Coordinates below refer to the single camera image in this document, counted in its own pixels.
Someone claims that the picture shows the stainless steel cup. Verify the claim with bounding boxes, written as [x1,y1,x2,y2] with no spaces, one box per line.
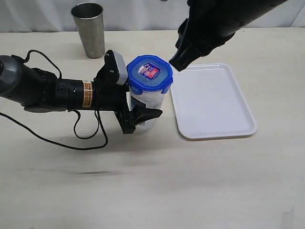
[71,2,105,59]

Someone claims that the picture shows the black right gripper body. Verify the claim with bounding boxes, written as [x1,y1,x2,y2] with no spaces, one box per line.
[175,16,236,59]

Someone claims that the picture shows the blue plastic lid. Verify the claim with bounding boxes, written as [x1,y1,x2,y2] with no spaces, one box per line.
[127,55,173,95]

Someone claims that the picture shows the white rectangular plastic tray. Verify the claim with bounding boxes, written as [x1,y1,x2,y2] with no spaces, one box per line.
[171,63,257,140]

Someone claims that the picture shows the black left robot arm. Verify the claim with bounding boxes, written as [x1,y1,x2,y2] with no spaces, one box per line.
[0,50,163,134]

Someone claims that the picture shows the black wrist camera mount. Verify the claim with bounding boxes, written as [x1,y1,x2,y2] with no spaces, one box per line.
[96,50,128,86]

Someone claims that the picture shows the clear plastic tall container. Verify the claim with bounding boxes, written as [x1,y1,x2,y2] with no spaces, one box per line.
[130,90,164,132]

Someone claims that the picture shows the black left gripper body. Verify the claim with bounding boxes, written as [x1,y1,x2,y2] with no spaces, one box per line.
[91,77,135,134]

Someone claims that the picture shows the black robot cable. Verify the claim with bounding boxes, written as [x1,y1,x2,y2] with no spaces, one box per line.
[0,49,108,151]

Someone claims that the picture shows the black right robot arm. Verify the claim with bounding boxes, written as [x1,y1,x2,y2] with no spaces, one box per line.
[169,0,284,71]

